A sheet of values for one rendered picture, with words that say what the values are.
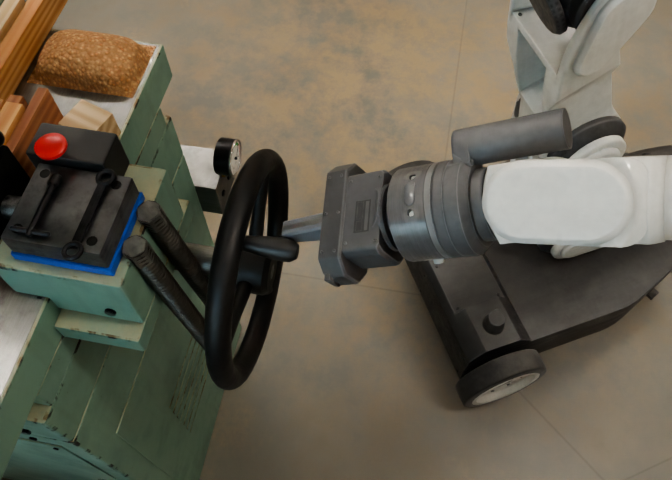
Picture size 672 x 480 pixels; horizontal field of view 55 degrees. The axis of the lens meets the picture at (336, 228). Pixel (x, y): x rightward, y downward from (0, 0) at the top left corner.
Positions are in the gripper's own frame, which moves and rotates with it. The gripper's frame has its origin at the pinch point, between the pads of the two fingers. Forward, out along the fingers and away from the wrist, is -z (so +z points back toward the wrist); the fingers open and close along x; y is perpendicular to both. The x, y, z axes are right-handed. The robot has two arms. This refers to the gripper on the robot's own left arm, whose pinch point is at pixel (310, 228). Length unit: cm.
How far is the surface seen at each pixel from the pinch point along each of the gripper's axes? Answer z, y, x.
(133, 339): -17.5, 4.7, -12.1
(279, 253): -2.6, 1.3, -2.9
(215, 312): -7.9, 3.5, -9.4
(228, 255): -5.9, 5.1, -4.1
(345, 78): -60, -92, 94
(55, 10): -36.5, 12.9, 31.0
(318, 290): -54, -82, 21
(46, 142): -17.2, 20.0, 3.2
